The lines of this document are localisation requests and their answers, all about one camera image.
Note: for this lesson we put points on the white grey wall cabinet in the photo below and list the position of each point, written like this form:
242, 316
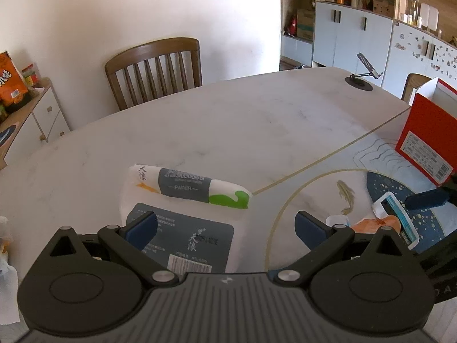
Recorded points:
398, 38

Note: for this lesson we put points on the white sideboard cabinet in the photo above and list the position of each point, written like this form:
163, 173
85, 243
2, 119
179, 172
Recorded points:
39, 122

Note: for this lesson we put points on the white orange snack wrapper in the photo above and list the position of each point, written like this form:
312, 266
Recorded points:
386, 211

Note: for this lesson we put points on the tissue pack dark label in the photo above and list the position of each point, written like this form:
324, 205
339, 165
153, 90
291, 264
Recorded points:
202, 223

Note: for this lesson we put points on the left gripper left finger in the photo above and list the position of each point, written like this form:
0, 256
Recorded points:
126, 244

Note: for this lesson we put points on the red cardboard box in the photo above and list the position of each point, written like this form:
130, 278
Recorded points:
428, 139

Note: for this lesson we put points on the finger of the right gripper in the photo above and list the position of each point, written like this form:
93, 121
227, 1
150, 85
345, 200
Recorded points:
426, 200

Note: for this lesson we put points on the orange snack bag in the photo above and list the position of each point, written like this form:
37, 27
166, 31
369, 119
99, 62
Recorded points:
12, 87

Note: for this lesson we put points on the wooden dining chair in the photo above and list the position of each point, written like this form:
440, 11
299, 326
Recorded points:
153, 70

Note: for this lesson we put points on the black phone stand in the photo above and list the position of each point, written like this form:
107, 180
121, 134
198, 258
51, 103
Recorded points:
357, 81

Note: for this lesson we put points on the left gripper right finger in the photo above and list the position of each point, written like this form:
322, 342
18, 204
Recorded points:
327, 245

